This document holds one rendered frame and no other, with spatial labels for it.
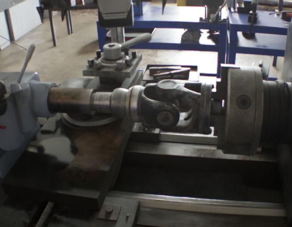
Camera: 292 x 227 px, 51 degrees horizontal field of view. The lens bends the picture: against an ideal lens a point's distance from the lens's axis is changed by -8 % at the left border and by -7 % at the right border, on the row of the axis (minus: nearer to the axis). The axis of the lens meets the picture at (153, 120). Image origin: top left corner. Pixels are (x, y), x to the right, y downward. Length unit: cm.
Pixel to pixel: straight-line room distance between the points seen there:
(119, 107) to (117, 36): 120
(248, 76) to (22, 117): 66
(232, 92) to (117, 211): 44
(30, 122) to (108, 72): 30
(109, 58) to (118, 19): 92
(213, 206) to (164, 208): 14
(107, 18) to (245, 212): 144
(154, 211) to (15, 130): 48
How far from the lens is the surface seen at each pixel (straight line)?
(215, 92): 91
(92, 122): 116
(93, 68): 111
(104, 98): 95
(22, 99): 100
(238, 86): 83
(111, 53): 111
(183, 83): 92
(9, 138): 103
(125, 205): 94
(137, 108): 91
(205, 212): 97
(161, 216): 96
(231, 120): 82
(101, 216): 92
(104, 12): 201
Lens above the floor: 156
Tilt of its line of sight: 33 degrees down
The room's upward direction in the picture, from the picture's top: 2 degrees counter-clockwise
